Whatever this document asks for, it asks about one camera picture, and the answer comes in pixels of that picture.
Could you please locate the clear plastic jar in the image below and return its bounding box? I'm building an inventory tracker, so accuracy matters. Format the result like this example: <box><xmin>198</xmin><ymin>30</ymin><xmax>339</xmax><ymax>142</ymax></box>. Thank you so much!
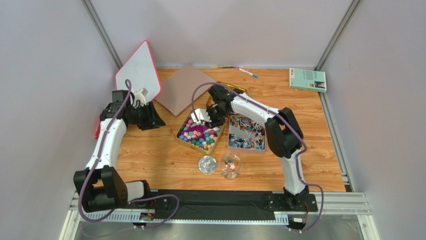
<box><xmin>220</xmin><ymin>153</ymin><xmax>242</xmax><ymax>180</ymax></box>

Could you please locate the white blue marker pen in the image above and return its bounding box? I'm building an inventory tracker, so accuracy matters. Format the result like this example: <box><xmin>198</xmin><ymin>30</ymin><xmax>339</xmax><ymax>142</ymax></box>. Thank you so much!
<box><xmin>238</xmin><ymin>68</ymin><xmax>258</xmax><ymax>78</ymax></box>

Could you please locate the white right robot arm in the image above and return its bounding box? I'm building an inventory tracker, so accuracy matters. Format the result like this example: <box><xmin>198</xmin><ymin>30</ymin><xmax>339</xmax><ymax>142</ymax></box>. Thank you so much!
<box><xmin>206</xmin><ymin>82</ymin><xmax>309</xmax><ymax>208</ymax></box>

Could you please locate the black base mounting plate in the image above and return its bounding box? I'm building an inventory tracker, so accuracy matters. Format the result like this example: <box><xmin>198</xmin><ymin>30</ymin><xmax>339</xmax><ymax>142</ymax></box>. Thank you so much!
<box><xmin>119</xmin><ymin>188</ymin><xmax>319</xmax><ymax>221</ymax></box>

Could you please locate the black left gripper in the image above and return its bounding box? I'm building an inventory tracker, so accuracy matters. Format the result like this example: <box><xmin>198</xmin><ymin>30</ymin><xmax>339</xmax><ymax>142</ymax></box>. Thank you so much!
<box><xmin>129</xmin><ymin>101</ymin><xmax>167</xmax><ymax>131</ymax></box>

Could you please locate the white board with red rim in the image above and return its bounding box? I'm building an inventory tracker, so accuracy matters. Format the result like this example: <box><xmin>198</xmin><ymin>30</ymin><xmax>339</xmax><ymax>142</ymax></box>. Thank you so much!
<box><xmin>115</xmin><ymin>40</ymin><xmax>162</xmax><ymax>102</ymax></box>

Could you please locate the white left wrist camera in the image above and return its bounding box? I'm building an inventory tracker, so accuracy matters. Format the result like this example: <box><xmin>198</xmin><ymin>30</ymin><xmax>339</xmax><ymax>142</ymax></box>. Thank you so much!
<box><xmin>133</xmin><ymin>88</ymin><xmax>148</xmax><ymax>108</ymax></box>

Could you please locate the purple plastic scoop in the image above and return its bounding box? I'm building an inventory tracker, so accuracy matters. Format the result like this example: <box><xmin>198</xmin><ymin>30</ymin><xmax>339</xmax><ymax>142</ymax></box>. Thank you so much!
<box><xmin>178</xmin><ymin>125</ymin><xmax>210</xmax><ymax>141</ymax></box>

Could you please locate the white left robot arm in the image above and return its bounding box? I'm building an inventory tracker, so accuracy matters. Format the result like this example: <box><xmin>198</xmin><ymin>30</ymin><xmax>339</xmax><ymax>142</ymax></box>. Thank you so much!
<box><xmin>73</xmin><ymin>90</ymin><xmax>165</xmax><ymax>213</ymax></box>

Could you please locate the brown cardboard sheet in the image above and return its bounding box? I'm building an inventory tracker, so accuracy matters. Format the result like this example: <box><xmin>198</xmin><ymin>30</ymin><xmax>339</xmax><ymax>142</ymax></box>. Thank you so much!
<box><xmin>155</xmin><ymin>64</ymin><xmax>215</xmax><ymax>116</ymax></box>

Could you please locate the pink tin of lollipops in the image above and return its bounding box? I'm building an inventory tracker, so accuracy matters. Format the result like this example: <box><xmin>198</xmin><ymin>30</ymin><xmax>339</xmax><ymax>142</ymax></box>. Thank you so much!
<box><xmin>227</xmin><ymin>115</ymin><xmax>267</xmax><ymax>155</ymax></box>

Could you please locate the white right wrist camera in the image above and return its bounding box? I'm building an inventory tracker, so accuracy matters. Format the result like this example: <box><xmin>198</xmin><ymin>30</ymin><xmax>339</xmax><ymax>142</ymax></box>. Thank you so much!
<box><xmin>190</xmin><ymin>108</ymin><xmax>211</xmax><ymax>125</ymax></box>

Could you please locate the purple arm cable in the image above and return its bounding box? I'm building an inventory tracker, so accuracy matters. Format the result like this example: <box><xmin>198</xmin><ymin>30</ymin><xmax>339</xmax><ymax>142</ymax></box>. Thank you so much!
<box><xmin>77</xmin><ymin>79</ymin><xmax>181</xmax><ymax>230</ymax></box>
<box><xmin>191</xmin><ymin>82</ymin><xmax>324</xmax><ymax>233</ymax></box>

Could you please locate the yellow pink pen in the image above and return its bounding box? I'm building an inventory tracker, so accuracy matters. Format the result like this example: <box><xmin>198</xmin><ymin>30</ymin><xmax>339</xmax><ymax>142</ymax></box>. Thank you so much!
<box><xmin>211</xmin><ymin>65</ymin><xmax>244</xmax><ymax>69</ymax></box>

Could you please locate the silver jar lid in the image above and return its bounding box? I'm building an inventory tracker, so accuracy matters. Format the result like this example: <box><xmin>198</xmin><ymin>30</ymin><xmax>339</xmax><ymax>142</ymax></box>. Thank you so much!
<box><xmin>197</xmin><ymin>155</ymin><xmax>217</xmax><ymax>175</ymax></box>

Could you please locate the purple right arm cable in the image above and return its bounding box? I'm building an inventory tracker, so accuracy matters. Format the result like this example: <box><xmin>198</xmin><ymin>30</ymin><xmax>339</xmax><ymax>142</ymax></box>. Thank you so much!
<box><xmin>191</xmin><ymin>82</ymin><xmax>324</xmax><ymax>233</ymax></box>

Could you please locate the teal book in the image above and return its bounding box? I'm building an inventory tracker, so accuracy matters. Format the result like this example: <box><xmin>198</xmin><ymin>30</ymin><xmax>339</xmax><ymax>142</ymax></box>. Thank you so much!
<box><xmin>288</xmin><ymin>68</ymin><xmax>327</xmax><ymax>93</ymax></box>

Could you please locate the gold tin of star candies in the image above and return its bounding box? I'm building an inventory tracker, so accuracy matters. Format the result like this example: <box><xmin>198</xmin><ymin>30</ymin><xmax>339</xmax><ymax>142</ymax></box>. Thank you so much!
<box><xmin>175</xmin><ymin>113</ymin><xmax>225</xmax><ymax>156</ymax></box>

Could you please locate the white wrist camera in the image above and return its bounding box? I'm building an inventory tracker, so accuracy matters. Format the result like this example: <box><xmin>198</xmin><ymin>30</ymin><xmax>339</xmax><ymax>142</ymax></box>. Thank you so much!
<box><xmin>190</xmin><ymin>108</ymin><xmax>211</xmax><ymax>125</ymax></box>
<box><xmin>133</xmin><ymin>88</ymin><xmax>148</xmax><ymax>108</ymax></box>

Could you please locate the gold tin of gummy candies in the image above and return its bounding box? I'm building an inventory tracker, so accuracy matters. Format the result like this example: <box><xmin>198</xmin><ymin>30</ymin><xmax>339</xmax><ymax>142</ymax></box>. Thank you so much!
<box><xmin>206</xmin><ymin>81</ymin><xmax>247</xmax><ymax>107</ymax></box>

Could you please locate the stack of books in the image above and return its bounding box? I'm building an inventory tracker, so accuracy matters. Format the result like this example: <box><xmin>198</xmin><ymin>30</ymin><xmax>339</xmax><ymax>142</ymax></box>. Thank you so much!
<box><xmin>94</xmin><ymin>117</ymin><xmax>102</xmax><ymax>140</ymax></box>

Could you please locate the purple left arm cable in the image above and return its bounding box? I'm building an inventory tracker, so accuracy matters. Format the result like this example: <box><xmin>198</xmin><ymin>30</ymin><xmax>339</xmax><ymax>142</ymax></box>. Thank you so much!
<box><xmin>77</xmin><ymin>79</ymin><xmax>181</xmax><ymax>230</ymax></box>

